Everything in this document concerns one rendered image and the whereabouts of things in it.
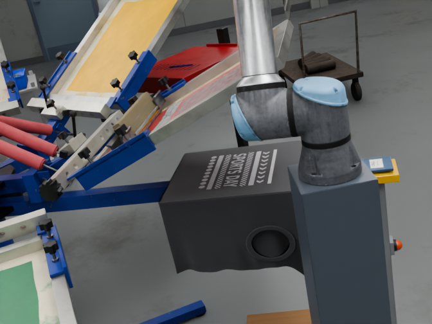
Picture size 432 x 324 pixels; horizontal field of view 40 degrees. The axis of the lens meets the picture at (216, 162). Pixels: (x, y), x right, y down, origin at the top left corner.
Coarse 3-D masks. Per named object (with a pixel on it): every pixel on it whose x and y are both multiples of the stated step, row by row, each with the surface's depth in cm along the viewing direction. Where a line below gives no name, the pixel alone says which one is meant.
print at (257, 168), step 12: (216, 156) 236; (228, 156) 233; (240, 156) 231; (252, 156) 229; (264, 156) 226; (276, 156) 224; (216, 168) 224; (228, 168) 222; (240, 168) 220; (252, 168) 218; (264, 168) 216; (204, 180) 216; (216, 180) 214; (228, 180) 212; (240, 180) 210; (252, 180) 209; (264, 180) 207
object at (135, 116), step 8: (144, 96) 228; (136, 104) 219; (144, 104) 225; (152, 104) 231; (128, 112) 211; (136, 112) 216; (144, 112) 221; (120, 120) 203; (128, 120) 207; (136, 120) 213; (136, 128) 210; (120, 136) 203
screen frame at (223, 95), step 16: (288, 32) 207; (288, 48) 192; (224, 64) 231; (192, 80) 236; (208, 80) 235; (176, 96) 240; (208, 96) 182; (224, 96) 179; (192, 112) 182; (208, 112) 182; (160, 128) 186; (176, 128) 185
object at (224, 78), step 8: (232, 72) 218; (240, 72) 207; (216, 80) 223; (224, 80) 212; (200, 88) 231; (208, 88) 219; (216, 88) 209; (192, 96) 225; (200, 96) 214; (184, 104) 220; (176, 112) 215; (160, 120) 222
